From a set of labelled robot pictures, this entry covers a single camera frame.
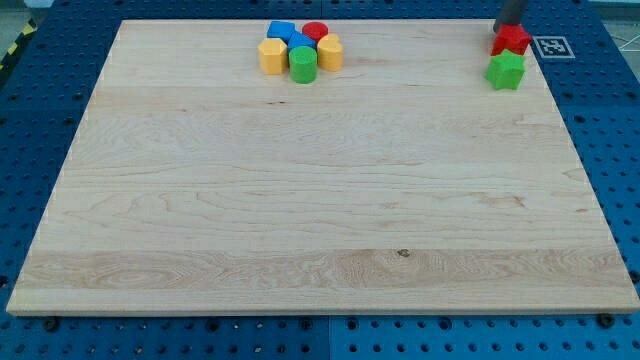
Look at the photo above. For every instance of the yellow hexagon block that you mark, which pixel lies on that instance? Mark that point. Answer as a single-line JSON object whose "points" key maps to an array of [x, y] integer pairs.
{"points": [[273, 56]]}

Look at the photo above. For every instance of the black bolt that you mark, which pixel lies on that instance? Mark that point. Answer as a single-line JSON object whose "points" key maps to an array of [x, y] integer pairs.
{"points": [[50, 324], [605, 320]]}

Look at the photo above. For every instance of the red cylinder block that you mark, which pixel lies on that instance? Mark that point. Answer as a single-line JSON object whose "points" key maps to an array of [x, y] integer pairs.
{"points": [[315, 30]]}

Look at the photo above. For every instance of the blue square block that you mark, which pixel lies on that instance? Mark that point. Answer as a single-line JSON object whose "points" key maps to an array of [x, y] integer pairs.
{"points": [[281, 29]]}

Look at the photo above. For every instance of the blue pentagon block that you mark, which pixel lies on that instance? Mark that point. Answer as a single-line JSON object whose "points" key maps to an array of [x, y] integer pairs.
{"points": [[298, 39]]}

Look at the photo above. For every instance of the gray cylindrical pusher rod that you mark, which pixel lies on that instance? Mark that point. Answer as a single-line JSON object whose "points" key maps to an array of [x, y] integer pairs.
{"points": [[510, 13]]}

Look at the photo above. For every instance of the black bolt front right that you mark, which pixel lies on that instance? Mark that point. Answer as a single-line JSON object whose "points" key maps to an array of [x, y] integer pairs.
{"points": [[605, 320]]}

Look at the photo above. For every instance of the black bolt front left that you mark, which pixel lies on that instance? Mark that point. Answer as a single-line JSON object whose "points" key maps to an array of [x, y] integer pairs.
{"points": [[50, 324]]}

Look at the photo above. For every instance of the white fiducial marker tag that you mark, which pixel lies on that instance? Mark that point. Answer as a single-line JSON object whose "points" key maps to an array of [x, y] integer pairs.
{"points": [[553, 47]]}

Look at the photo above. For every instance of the green cylinder block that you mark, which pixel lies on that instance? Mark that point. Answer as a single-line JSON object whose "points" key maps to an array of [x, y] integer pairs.
{"points": [[303, 64]]}

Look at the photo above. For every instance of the green star block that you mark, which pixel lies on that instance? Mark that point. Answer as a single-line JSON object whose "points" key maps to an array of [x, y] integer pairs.
{"points": [[506, 70]]}

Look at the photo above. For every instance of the yellow heart block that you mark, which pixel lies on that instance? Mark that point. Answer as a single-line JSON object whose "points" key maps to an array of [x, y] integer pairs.
{"points": [[330, 53]]}

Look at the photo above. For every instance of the light wooden board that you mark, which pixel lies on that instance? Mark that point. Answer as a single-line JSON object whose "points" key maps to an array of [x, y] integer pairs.
{"points": [[404, 183]]}

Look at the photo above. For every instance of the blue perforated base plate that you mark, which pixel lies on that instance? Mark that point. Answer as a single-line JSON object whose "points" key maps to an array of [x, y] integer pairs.
{"points": [[54, 74]]}

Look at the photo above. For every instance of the red star block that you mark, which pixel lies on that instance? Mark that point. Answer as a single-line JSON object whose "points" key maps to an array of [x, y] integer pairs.
{"points": [[511, 37]]}

